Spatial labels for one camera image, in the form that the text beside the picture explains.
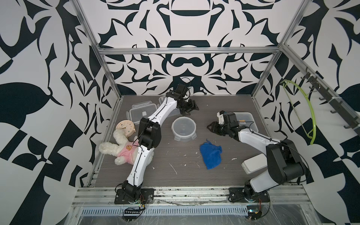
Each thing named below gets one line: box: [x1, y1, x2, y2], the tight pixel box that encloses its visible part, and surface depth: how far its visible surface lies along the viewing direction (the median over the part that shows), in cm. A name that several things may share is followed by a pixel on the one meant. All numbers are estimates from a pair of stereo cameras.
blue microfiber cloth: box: [199, 138, 223, 170], surface depth 87 cm
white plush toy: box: [99, 128, 155, 165], surface depth 83 cm
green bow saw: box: [279, 79, 317, 145], surface depth 71 cm
